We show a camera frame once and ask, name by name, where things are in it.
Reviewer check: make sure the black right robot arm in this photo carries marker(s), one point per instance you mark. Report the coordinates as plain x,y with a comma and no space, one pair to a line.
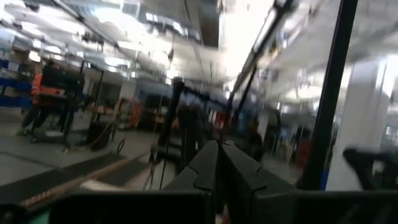
373,168

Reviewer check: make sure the black overhead frame beam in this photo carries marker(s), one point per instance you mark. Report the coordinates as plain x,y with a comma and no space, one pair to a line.
264,40

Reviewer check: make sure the blue storage bin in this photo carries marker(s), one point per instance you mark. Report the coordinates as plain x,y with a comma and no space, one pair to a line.
14,91

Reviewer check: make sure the person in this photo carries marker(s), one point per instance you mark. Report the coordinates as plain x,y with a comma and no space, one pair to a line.
38,93

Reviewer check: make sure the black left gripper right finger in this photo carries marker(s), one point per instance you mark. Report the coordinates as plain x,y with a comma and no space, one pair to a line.
239,174

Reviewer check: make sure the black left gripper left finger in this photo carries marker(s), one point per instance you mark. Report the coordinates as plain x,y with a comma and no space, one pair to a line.
202,168

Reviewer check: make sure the black frame post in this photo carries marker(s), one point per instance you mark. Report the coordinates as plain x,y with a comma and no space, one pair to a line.
329,93

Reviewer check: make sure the white pillar cabinet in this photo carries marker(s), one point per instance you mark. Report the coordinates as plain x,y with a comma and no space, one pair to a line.
357,124

